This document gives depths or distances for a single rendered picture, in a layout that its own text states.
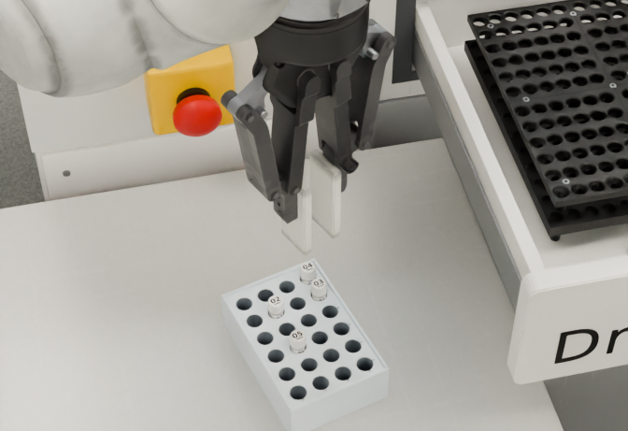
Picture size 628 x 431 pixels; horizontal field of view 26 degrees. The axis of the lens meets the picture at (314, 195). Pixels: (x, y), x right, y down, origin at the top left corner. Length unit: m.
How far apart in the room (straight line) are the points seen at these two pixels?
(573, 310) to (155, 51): 0.42
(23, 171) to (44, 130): 1.14
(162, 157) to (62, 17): 0.62
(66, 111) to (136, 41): 0.54
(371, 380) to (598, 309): 0.19
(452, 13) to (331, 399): 0.38
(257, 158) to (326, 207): 0.11
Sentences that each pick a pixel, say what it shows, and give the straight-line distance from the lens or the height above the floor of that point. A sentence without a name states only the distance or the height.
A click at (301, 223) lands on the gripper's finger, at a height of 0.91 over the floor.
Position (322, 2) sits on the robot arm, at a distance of 0.81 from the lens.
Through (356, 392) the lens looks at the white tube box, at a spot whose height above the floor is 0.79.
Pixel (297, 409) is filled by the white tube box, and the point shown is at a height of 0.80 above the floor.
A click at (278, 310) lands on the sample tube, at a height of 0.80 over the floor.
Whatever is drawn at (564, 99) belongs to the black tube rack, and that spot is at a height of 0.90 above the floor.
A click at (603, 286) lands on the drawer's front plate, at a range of 0.95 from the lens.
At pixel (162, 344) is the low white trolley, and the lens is 1.11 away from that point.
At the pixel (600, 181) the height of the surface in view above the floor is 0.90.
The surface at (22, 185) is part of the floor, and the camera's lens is 2.31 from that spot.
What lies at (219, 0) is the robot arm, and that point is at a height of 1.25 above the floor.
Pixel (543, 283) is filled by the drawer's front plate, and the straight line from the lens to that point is 0.94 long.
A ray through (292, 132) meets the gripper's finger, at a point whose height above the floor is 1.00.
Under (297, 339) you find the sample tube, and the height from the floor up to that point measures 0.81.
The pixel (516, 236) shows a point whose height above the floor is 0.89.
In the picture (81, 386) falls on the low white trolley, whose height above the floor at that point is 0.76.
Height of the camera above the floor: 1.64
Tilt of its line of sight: 47 degrees down
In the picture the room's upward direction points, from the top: straight up
